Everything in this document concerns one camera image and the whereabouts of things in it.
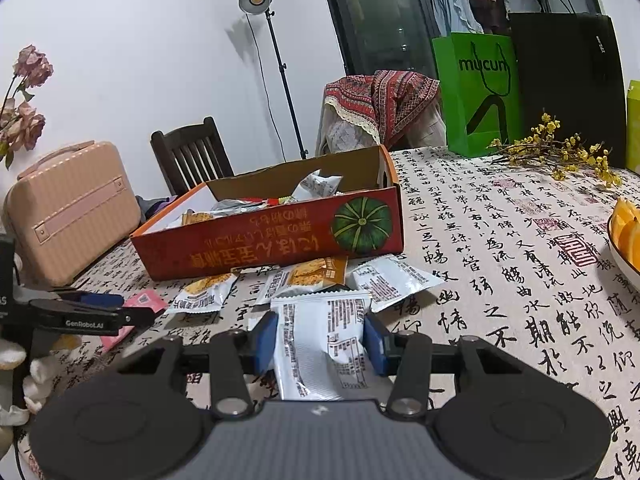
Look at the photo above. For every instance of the orange cardboard box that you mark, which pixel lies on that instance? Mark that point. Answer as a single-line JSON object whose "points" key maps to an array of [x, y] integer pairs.
{"points": [[280, 240]]}

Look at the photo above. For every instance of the pink packet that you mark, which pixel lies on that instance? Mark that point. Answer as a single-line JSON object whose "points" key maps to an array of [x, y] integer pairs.
{"points": [[142, 305]]}

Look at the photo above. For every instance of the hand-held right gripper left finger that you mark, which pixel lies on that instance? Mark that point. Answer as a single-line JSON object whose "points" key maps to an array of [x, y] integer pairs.
{"points": [[264, 342]]}

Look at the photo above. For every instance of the black paper bag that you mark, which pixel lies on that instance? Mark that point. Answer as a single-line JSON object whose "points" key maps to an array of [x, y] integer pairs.
{"points": [[570, 75]]}

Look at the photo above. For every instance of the grey purple pouch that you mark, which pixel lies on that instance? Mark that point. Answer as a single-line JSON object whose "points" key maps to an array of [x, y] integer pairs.
{"points": [[155, 206]]}

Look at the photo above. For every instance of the red patterned cloth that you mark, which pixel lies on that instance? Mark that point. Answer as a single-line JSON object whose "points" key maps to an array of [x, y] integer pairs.
{"points": [[390, 102]]}

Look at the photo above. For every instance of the glass sliding door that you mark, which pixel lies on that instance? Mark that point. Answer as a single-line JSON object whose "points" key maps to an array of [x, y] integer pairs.
{"points": [[375, 10]]}

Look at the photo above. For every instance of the calligraphy print tablecloth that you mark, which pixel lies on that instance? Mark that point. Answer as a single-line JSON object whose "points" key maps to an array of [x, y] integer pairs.
{"points": [[500, 260]]}

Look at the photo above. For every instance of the beige covered armchair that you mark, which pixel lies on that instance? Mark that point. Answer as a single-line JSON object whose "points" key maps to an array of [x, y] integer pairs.
{"points": [[345, 135]]}

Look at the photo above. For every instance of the studio light on stand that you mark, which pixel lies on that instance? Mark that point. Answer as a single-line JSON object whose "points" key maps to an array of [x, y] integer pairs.
{"points": [[280, 75]]}

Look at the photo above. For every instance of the dark wooden chair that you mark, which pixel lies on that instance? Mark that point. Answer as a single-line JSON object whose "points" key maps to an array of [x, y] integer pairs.
{"points": [[192, 157]]}

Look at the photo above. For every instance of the white snack packet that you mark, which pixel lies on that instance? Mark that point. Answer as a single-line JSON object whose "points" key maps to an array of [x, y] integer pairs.
{"points": [[317, 185], [320, 350], [237, 206], [395, 282]]}

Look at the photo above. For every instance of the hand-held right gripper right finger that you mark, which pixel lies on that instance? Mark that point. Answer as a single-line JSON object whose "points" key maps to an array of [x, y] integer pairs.
{"points": [[377, 342]]}

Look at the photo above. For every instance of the pink suitcase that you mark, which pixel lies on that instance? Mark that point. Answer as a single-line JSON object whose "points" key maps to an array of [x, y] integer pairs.
{"points": [[75, 210]]}

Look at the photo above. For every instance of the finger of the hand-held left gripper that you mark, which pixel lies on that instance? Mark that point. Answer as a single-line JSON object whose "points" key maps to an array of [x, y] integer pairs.
{"points": [[100, 300], [85, 320]]}

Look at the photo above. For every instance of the yellow-green bag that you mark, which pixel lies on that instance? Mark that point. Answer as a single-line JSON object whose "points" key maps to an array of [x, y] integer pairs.
{"points": [[634, 130]]}

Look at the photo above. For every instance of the green paper bag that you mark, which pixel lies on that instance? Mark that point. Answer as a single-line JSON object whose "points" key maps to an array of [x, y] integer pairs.
{"points": [[475, 95]]}

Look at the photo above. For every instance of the yellow flower branch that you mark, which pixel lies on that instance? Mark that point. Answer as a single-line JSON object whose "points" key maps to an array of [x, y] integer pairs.
{"points": [[560, 152]]}

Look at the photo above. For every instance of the white bowl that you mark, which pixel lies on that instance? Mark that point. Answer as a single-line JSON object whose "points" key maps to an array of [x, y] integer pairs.
{"points": [[622, 260]]}

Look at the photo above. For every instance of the orange slices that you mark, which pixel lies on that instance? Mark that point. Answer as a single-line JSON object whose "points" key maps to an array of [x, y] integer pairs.
{"points": [[627, 225]]}

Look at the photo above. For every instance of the orange cracker snack packet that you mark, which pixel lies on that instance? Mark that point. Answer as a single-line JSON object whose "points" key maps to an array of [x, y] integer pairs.
{"points": [[200, 292], [305, 277], [197, 218]]}

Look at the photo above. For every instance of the dried pink roses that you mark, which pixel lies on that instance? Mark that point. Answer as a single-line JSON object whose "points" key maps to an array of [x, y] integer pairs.
{"points": [[27, 110]]}

